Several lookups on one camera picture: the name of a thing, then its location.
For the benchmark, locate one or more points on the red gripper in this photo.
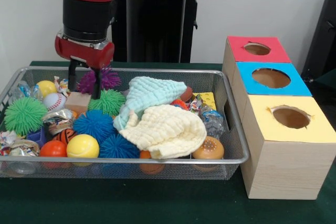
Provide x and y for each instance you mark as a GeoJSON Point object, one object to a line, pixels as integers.
{"type": "Point", "coordinates": [84, 53]}

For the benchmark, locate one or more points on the mint green cloth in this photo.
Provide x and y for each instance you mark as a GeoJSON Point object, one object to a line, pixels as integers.
{"type": "Point", "coordinates": [155, 90]}

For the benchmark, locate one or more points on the cream cloth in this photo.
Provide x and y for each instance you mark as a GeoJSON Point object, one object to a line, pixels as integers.
{"type": "Point", "coordinates": [170, 129]}

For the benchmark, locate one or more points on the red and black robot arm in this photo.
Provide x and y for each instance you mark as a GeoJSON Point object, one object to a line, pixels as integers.
{"type": "Point", "coordinates": [86, 9]}

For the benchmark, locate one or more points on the silver mesh bin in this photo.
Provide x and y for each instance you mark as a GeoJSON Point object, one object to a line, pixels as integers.
{"type": "Point", "coordinates": [183, 171]}

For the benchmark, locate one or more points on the wooden box with three holes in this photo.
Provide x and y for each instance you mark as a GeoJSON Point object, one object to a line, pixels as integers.
{"type": "Point", "coordinates": [283, 171]}

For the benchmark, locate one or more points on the wooden block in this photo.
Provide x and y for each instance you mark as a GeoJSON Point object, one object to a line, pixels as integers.
{"type": "Point", "coordinates": [77, 102]}

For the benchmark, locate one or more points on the purple spiky ball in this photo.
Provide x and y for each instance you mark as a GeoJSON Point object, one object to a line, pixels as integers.
{"type": "Point", "coordinates": [111, 79]}

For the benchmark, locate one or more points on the small green spiky ball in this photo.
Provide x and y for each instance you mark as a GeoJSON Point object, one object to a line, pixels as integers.
{"type": "Point", "coordinates": [110, 103]}

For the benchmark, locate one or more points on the blue spiky ball with eyes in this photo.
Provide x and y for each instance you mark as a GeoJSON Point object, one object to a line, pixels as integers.
{"type": "Point", "coordinates": [94, 124]}

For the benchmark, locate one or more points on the large yellow ball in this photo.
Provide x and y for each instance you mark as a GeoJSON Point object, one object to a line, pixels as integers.
{"type": "Point", "coordinates": [82, 146]}

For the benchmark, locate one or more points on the large green spiky ball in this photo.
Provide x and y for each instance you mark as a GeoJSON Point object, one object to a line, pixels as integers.
{"type": "Point", "coordinates": [23, 116]}

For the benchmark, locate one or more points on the orange ball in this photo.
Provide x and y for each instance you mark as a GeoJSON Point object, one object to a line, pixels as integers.
{"type": "Point", "coordinates": [52, 149]}

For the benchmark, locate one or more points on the toy burger bun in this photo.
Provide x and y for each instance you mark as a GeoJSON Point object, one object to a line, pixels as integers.
{"type": "Point", "coordinates": [208, 148]}

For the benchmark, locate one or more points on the dark green table cloth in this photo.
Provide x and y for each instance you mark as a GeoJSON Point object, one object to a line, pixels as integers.
{"type": "Point", "coordinates": [157, 203]}
{"type": "Point", "coordinates": [326, 85]}

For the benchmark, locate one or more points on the black upright panel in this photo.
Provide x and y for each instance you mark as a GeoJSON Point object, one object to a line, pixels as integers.
{"type": "Point", "coordinates": [323, 37]}

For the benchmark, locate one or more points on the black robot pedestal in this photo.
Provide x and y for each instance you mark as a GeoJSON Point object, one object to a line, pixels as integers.
{"type": "Point", "coordinates": [155, 37]}

